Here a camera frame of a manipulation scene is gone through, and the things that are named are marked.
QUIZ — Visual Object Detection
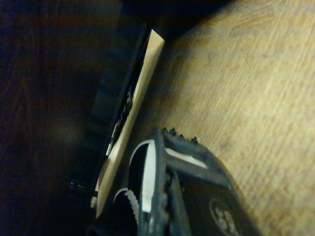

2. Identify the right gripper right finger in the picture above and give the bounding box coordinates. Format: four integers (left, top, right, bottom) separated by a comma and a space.
164, 126, 234, 195

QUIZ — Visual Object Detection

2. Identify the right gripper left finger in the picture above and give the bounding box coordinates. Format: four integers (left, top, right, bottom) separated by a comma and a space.
136, 126, 173, 236

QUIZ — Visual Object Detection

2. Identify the black shoe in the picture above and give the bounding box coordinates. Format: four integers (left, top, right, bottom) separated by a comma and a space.
85, 139, 156, 236

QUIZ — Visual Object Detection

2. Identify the brown shoe rack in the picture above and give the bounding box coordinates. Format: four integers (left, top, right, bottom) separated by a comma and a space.
0, 0, 237, 236

